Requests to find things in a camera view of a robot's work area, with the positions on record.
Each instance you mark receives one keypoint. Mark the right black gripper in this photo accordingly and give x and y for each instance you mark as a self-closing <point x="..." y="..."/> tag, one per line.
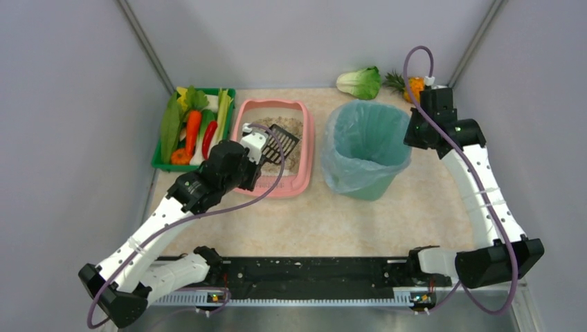
<point x="413" y="135"/>

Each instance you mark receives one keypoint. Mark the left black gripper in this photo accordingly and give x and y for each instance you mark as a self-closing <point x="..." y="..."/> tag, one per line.
<point x="253" y="169"/>

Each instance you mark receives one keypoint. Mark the black litter scoop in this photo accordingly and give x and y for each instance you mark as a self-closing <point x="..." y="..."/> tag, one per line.
<point x="280" y="146"/>

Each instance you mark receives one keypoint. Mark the green trash bin with bag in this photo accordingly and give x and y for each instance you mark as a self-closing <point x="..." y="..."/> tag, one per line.
<point x="363" y="149"/>

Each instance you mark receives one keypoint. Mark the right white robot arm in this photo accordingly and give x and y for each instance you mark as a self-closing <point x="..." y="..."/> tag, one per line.
<point x="461" y="146"/>

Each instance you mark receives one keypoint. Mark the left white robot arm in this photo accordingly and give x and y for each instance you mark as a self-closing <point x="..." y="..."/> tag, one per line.
<point x="125" y="284"/>

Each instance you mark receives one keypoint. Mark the pink litter box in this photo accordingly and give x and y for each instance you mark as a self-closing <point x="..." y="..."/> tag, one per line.
<point x="293" y="117"/>

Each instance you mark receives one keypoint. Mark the toy pineapple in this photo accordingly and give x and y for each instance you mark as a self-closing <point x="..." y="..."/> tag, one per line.
<point x="396" y="83"/>

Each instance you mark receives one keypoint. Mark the toy red chili pepper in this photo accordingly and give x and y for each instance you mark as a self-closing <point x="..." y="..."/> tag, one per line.
<point x="208" y="138"/>

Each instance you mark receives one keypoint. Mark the toy orange tomato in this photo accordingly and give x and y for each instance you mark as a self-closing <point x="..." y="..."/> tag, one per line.
<point x="181" y="157"/>

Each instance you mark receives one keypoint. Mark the toy white scallion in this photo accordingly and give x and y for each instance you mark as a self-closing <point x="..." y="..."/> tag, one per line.
<point x="207" y="116"/>

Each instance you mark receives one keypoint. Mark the toy carrot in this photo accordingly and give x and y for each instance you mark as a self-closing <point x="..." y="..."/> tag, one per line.
<point x="192" y="130"/>

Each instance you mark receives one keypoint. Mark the toy bok choy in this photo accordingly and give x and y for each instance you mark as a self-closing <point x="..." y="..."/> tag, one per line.
<point x="363" y="84"/>

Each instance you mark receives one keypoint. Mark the toy celery stalk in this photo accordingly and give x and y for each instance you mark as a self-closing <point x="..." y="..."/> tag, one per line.
<point x="222" y="115"/>

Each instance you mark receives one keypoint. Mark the toy green leaf vegetable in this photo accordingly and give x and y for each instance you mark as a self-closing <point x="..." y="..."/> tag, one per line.
<point x="170" y="128"/>

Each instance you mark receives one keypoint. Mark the toy yellow corn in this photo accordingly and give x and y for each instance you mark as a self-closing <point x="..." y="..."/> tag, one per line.
<point x="182" y="98"/>

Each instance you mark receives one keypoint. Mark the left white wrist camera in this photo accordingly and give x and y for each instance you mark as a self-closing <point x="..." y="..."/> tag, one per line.
<point x="254" y="140"/>

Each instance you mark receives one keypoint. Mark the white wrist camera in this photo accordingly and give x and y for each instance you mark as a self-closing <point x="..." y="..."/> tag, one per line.
<point x="254" y="140"/>
<point x="429" y="83"/>

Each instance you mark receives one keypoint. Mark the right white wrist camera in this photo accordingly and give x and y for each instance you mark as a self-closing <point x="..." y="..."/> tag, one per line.
<point x="429" y="83"/>

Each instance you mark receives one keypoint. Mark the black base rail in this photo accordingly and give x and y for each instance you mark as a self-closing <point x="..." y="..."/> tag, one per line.
<point x="320" y="278"/>

